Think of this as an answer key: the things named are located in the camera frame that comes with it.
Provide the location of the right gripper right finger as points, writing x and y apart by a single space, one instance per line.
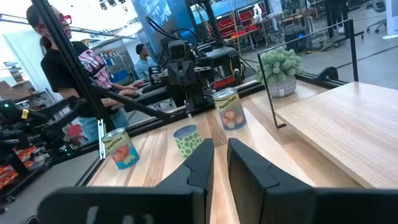
264 193

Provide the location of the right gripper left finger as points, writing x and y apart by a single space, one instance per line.
186 205

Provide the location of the peaches can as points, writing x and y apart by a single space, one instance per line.
230 109

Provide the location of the green dotted peas can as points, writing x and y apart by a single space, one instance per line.
186 141

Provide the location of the blue tomatoes can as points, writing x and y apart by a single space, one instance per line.
119 149

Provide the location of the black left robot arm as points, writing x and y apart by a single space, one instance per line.
224 59

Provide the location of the black background robot arm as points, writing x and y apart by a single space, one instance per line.
18 130

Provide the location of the person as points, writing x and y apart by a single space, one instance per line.
144 67
331 15
59 71

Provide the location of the blue display screen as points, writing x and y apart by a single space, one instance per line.
155 15

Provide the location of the rack with red bins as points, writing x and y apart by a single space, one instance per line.
225 23

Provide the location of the green plant in patterned pot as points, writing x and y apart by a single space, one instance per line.
280 68

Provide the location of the tray of orange parts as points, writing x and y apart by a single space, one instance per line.
9 177

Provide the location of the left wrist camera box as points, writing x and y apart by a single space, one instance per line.
178 49

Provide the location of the wooden shelf with black frame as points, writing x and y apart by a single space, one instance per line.
342 124

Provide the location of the black overhead frame strut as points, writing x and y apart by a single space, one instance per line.
66 56

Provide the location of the black table edge frame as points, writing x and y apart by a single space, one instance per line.
314 80

